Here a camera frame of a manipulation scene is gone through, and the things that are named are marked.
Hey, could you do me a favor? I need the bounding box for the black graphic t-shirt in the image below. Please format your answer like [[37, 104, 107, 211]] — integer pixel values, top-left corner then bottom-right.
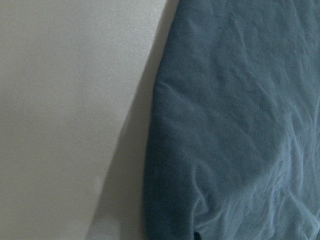
[[143, 0, 320, 240]]

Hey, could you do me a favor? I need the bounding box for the brown paper table cover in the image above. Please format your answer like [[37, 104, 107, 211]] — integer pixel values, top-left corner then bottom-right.
[[0, 0, 178, 240]]

